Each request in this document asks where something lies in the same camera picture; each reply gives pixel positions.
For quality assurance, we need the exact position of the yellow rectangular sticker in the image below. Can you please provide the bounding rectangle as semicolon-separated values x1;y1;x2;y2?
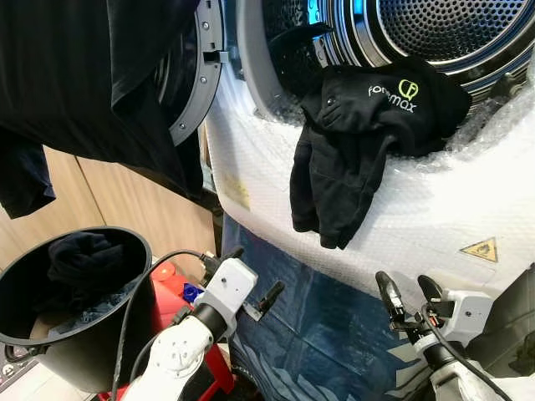
221;172;252;211

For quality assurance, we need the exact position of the white bubble wrapped washing machine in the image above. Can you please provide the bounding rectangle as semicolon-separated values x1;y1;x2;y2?
201;0;535;335

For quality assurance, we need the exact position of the black plastic bucket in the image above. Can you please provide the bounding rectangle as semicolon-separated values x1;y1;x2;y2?
0;226;156;395

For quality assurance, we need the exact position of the grey box with stickers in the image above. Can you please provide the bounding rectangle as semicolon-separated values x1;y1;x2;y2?
0;341;41;387

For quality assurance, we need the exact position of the perforated steel washer drum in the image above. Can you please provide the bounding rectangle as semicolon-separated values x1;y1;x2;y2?
267;0;535;97

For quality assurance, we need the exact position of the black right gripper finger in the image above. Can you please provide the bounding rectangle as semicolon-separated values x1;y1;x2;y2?
374;271;408;325
416;274;446;307

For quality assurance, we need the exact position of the red plastic stool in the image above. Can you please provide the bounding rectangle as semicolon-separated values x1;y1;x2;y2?
100;257;237;401

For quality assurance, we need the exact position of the light wooden cabinet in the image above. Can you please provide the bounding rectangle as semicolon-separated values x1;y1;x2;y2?
0;146;220;270

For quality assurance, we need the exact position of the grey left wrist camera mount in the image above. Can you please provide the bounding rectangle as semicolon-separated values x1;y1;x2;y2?
202;257;259;318

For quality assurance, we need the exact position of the yellow triangle warning sticker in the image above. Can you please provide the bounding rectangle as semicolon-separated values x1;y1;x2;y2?
459;236;500;264

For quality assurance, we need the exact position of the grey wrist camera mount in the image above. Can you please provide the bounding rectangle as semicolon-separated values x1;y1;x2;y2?
430;287;495;348
202;257;259;318

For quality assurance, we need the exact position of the grey round washer door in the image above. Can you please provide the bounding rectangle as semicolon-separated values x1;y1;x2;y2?
163;0;227;148

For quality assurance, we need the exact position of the dark navy garment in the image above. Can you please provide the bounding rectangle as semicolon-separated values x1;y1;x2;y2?
46;231;128;314

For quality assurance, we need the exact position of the black garment with logo print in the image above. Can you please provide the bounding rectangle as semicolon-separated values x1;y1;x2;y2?
289;56;474;251

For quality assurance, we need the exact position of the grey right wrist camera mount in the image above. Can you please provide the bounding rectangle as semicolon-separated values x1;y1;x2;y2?
430;287;495;348

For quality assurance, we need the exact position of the large black hanging cloth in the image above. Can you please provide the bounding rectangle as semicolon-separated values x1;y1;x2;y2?
0;0;206;220

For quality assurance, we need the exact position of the dark blue tarp sheet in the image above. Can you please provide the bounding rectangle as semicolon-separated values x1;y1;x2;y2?
219;213;448;401

